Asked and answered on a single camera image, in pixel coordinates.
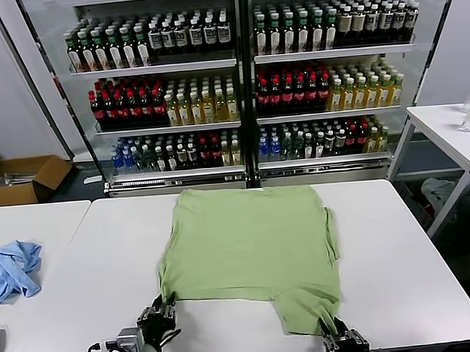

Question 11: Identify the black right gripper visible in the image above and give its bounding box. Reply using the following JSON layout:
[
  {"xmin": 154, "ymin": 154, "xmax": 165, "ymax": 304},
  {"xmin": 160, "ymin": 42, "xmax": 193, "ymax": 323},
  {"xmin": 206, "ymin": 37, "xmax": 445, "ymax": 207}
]
[{"xmin": 317, "ymin": 315, "xmax": 373, "ymax": 352}]

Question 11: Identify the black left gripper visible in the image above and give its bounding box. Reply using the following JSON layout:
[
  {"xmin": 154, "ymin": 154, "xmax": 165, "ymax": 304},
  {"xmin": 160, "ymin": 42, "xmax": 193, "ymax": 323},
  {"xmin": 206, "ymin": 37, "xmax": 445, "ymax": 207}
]
[{"xmin": 135, "ymin": 291, "xmax": 183, "ymax": 352}]

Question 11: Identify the green t-shirt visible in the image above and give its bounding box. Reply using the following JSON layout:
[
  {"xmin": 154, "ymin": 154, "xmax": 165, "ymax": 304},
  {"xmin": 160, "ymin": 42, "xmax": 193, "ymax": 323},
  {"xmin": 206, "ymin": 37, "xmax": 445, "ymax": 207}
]
[{"xmin": 151, "ymin": 180, "xmax": 347, "ymax": 346}]

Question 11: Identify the pile of clothes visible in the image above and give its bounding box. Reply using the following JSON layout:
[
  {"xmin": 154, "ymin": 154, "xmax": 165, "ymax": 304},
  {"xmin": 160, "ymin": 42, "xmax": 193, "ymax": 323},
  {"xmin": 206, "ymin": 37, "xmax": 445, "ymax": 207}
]
[{"xmin": 420, "ymin": 174, "xmax": 470, "ymax": 216}]

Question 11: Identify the white cooler shelf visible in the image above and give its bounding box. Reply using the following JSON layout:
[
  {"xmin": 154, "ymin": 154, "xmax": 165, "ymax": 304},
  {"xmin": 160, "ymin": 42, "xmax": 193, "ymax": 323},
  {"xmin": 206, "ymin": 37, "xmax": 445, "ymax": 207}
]
[
  {"xmin": 253, "ymin": 43, "xmax": 418, "ymax": 64},
  {"xmin": 95, "ymin": 119, "xmax": 242, "ymax": 138},
  {"xmin": 256, "ymin": 104, "xmax": 407, "ymax": 124},
  {"xmin": 257, "ymin": 151, "xmax": 392, "ymax": 175},
  {"xmin": 68, "ymin": 57, "xmax": 238, "ymax": 78},
  {"xmin": 104, "ymin": 163, "xmax": 247, "ymax": 189}
]

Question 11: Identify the crumpled light blue garment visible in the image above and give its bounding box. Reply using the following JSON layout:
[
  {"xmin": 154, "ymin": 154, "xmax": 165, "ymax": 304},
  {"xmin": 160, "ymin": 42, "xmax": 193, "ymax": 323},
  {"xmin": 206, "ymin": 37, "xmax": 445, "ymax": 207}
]
[{"xmin": 0, "ymin": 238, "xmax": 46, "ymax": 305}]

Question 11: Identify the red cap cola bottle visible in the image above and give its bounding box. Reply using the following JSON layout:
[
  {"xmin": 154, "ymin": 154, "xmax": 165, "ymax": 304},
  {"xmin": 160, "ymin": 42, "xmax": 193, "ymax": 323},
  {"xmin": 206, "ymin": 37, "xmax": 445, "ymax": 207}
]
[
  {"xmin": 209, "ymin": 135, "xmax": 222, "ymax": 166},
  {"xmin": 137, "ymin": 87, "xmax": 154, "ymax": 127},
  {"xmin": 304, "ymin": 72, "xmax": 321, "ymax": 115},
  {"xmin": 198, "ymin": 135, "xmax": 212, "ymax": 167},
  {"xmin": 267, "ymin": 75, "xmax": 283, "ymax": 117},
  {"xmin": 112, "ymin": 88, "xmax": 128, "ymax": 129},
  {"xmin": 279, "ymin": 74, "xmax": 296, "ymax": 116},
  {"xmin": 343, "ymin": 120, "xmax": 359, "ymax": 154},
  {"xmin": 292, "ymin": 73, "xmax": 308, "ymax": 115},
  {"xmin": 88, "ymin": 90, "xmax": 104, "ymax": 131},
  {"xmin": 124, "ymin": 88, "xmax": 141, "ymax": 128},
  {"xmin": 317, "ymin": 72, "xmax": 333, "ymax": 114},
  {"xmin": 255, "ymin": 76, "xmax": 271, "ymax": 118},
  {"xmin": 100, "ymin": 89, "xmax": 116, "ymax": 130},
  {"xmin": 355, "ymin": 119, "xmax": 370, "ymax": 152},
  {"xmin": 150, "ymin": 86, "xmax": 167, "ymax": 127}
]

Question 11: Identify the yellow juice bottle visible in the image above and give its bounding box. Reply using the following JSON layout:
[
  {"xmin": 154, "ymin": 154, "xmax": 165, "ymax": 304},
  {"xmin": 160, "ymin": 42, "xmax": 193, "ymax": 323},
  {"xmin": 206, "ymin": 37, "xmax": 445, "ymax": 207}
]
[
  {"xmin": 377, "ymin": 124, "xmax": 390, "ymax": 152},
  {"xmin": 389, "ymin": 72, "xmax": 405, "ymax": 107},
  {"xmin": 327, "ymin": 77, "xmax": 344, "ymax": 112},
  {"xmin": 341, "ymin": 76, "xmax": 357, "ymax": 111},
  {"xmin": 219, "ymin": 139, "xmax": 233, "ymax": 166},
  {"xmin": 176, "ymin": 89, "xmax": 192, "ymax": 127},
  {"xmin": 163, "ymin": 90, "xmax": 180, "ymax": 127},
  {"xmin": 213, "ymin": 87, "xmax": 229, "ymax": 124},
  {"xmin": 188, "ymin": 88, "xmax": 205, "ymax": 126},
  {"xmin": 229, "ymin": 138, "xmax": 243, "ymax": 166},
  {"xmin": 378, "ymin": 73, "xmax": 393, "ymax": 108},
  {"xmin": 225, "ymin": 87, "xmax": 241, "ymax": 123},
  {"xmin": 366, "ymin": 75, "xmax": 381, "ymax": 110},
  {"xmin": 354, "ymin": 76, "xmax": 369, "ymax": 111},
  {"xmin": 366, "ymin": 126, "xmax": 380, "ymax": 154},
  {"xmin": 201, "ymin": 88, "xmax": 217, "ymax": 125}
]

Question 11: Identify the open cardboard box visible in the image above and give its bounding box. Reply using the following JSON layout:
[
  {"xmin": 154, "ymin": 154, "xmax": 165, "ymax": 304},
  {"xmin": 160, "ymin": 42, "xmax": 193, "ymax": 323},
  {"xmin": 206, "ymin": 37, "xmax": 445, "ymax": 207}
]
[{"xmin": 0, "ymin": 153, "xmax": 76, "ymax": 206}]

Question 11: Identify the bundle of metal rods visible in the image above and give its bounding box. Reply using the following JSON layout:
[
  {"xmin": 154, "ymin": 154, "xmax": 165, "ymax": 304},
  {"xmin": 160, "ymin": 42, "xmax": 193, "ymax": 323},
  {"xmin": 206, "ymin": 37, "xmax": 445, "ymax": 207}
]
[{"xmin": 2, "ymin": 169, "xmax": 41, "ymax": 187}]

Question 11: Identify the beverage display cooler cabinet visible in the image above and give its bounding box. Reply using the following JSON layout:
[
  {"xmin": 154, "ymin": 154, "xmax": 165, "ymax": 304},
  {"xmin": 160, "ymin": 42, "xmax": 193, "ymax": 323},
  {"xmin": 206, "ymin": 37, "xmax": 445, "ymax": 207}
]
[{"xmin": 70, "ymin": 0, "xmax": 430, "ymax": 201}]

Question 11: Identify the white side table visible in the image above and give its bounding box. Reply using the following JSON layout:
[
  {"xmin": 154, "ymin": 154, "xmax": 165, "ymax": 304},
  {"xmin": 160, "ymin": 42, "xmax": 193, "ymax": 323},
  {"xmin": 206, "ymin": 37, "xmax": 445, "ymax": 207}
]
[{"xmin": 384, "ymin": 103, "xmax": 470, "ymax": 241}]

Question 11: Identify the green cap tea bottle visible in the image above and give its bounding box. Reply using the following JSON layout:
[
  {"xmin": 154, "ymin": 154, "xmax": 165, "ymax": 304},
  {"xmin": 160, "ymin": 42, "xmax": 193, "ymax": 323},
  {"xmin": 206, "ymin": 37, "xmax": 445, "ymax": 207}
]
[
  {"xmin": 295, "ymin": 10, "xmax": 312, "ymax": 53},
  {"xmin": 309, "ymin": 10, "xmax": 327, "ymax": 53},
  {"xmin": 92, "ymin": 27, "xmax": 111, "ymax": 70},
  {"xmin": 119, "ymin": 25, "xmax": 138, "ymax": 68},
  {"xmin": 280, "ymin": 11, "xmax": 298, "ymax": 54},
  {"xmin": 104, "ymin": 25, "xmax": 124, "ymax": 70},
  {"xmin": 65, "ymin": 29, "xmax": 85, "ymax": 74},
  {"xmin": 133, "ymin": 23, "xmax": 151, "ymax": 67},
  {"xmin": 323, "ymin": 8, "xmax": 340, "ymax": 51},
  {"xmin": 266, "ymin": 13, "xmax": 284, "ymax": 55},
  {"xmin": 78, "ymin": 28, "xmax": 98, "ymax": 72},
  {"xmin": 253, "ymin": 14, "xmax": 269, "ymax": 56}
]

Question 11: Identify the navy label dark bottle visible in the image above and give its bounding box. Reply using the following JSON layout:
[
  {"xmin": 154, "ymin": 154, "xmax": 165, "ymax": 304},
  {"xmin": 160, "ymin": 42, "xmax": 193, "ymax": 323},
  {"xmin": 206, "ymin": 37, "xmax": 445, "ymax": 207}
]
[
  {"xmin": 147, "ymin": 20, "xmax": 164, "ymax": 57},
  {"xmin": 160, "ymin": 19, "xmax": 177, "ymax": 56},
  {"xmin": 378, "ymin": 2, "xmax": 395, "ymax": 42},
  {"xmin": 404, "ymin": 1, "xmax": 421, "ymax": 41},
  {"xmin": 215, "ymin": 14, "xmax": 231, "ymax": 53},
  {"xmin": 202, "ymin": 15, "xmax": 218, "ymax": 53},
  {"xmin": 173, "ymin": 18, "xmax": 191, "ymax": 55},
  {"xmin": 391, "ymin": 2, "xmax": 408, "ymax": 41},
  {"xmin": 363, "ymin": 3, "xmax": 381, "ymax": 44},
  {"xmin": 187, "ymin": 17, "xmax": 205, "ymax": 54}
]

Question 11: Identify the beige label dark bottle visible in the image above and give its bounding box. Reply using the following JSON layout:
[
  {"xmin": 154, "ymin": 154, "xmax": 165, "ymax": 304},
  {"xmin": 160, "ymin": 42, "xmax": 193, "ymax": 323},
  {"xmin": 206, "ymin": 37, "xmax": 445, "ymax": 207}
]
[
  {"xmin": 336, "ymin": 6, "xmax": 354, "ymax": 45},
  {"xmin": 351, "ymin": 5, "xmax": 367, "ymax": 45}
]

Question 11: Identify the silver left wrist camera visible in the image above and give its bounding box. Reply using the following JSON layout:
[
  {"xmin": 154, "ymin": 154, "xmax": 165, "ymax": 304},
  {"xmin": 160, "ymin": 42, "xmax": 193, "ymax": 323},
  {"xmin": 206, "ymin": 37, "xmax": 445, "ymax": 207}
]
[{"xmin": 104, "ymin": 327, "xmax": 146, "ymax": 352}]

